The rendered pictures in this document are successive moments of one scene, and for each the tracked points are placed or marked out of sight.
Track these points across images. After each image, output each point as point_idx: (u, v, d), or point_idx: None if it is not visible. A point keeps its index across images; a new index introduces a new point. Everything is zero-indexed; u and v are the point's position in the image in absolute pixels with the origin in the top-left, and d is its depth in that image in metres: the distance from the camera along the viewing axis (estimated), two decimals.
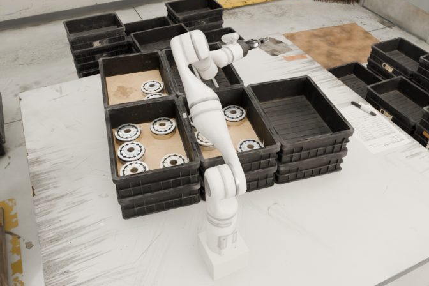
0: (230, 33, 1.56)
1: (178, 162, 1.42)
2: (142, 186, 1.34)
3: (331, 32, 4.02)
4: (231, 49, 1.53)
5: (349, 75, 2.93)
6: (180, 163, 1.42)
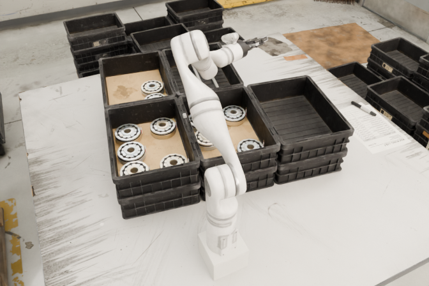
0: (230, 33, 1.56)
1: (178, 162, 1.42)
2: (142, 186, 1.34)
3: (331, 32, 4.02)
4: (231, 49, 1.53)
5: (349, 75, 2.93)
6: (180, 163, 1.42)
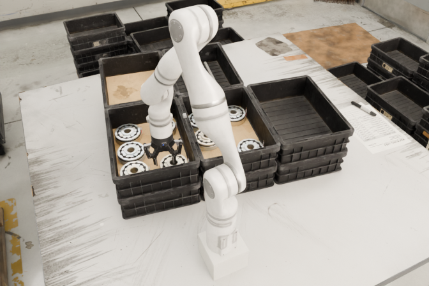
0: None
1: (178, 162, 1.42)
2: (142, 186, 1.34)
3: (331, 32, 4.02)
4: None
5: (349, 75, 2.93)
6: (180, 163, 1.42)
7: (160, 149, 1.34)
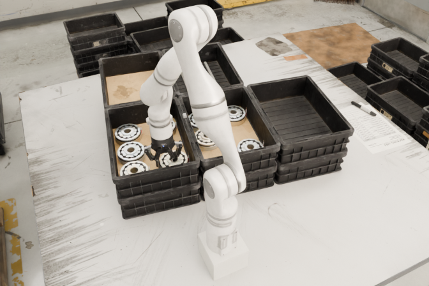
0: None
1: (178, 158, 1.40)
2: (142, 186, 1.34)
3: (331, 32, 4.02)
4: None
5: (349, 75, 2.93)
6: (180, 159, 1.40)
7: (161, 150, 1.34)
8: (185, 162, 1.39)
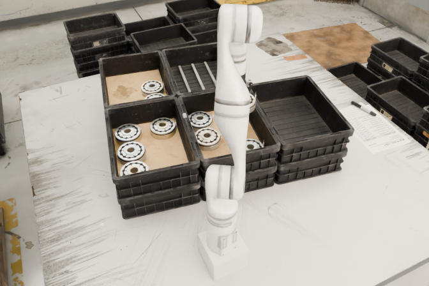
0: None
1: None
2: (142, 186, 1.34)
3: (331, 32, 4.02)
4: None
5: (349, 75, 2.93)
6: None
7: None
8: (253, 101, 1.46)
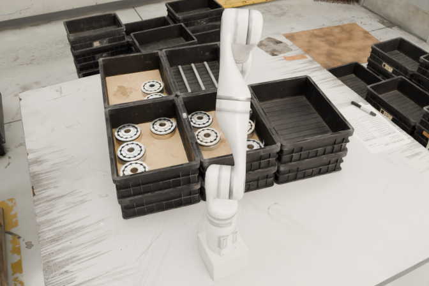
0: None
1: None
2: (142, 186, 1.34)
3: (331, 32, 4.02)
4: None
5: (349, 75, 2.93)
6: None
7: None
8: (253, 127, 1.54)
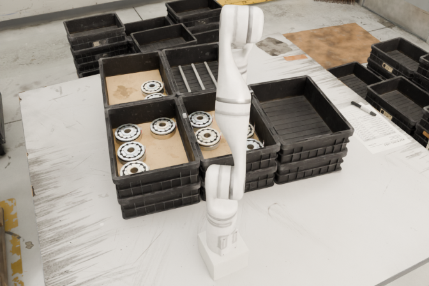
0: None
1: None
2: (142, 186, 1.34)
3: (331, 32, 4.02)
4: None
5: (349, 75, 2.93)
6: None
7: None
8: (252, 131, 1.56)
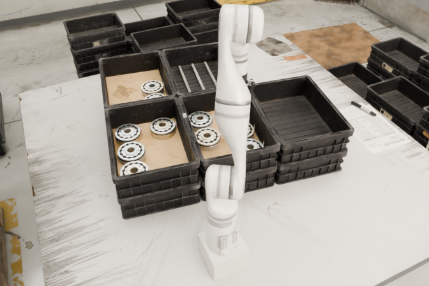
0: None
1: None
2: (142, 186, 1.34)
3: (331, 32, 4.02)
4: None
5: (349, 75, 2.93)
6: None
7: None
8: (252, 131, 1.56)
